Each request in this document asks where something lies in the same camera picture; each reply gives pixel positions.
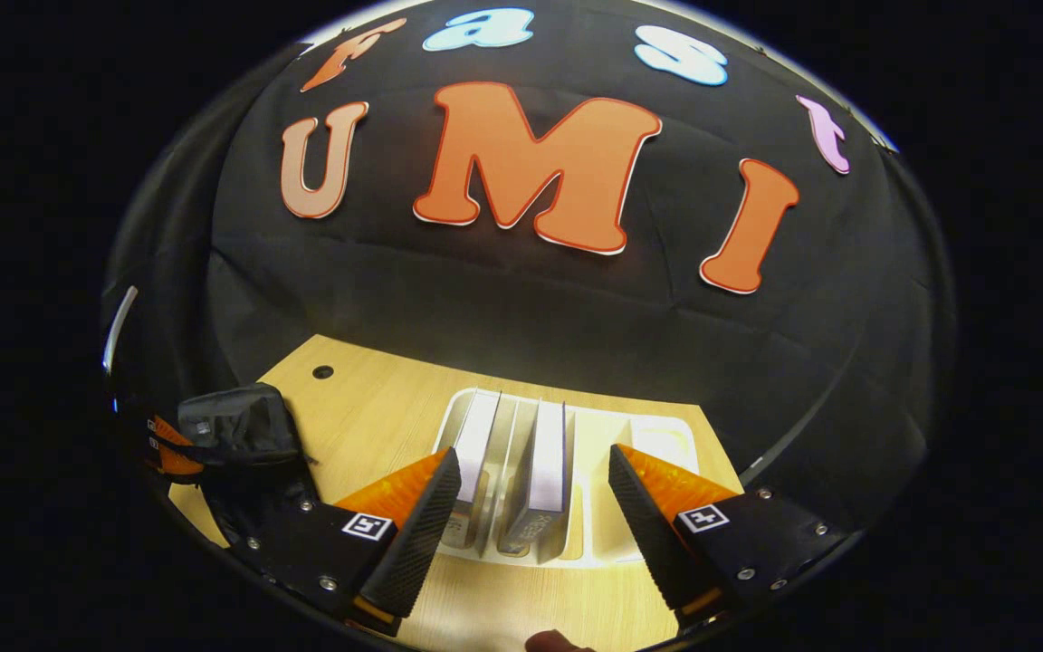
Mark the white bookshelf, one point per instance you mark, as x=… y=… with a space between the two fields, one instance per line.
x=648 y=444

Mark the black schoolbag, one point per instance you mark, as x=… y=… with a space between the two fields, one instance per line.
x=241 y=421

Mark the blue cover book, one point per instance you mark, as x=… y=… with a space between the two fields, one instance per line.
x=547 y=462

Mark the grey portrait cover book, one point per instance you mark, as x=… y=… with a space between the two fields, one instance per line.
x=476 y=435

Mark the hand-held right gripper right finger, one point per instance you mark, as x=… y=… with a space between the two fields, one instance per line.
x=648 y=534

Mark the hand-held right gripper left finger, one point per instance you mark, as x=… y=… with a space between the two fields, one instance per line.
x=417 y=534

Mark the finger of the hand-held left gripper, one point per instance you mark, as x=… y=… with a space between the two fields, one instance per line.
x=164 y=428
x=177 y=457

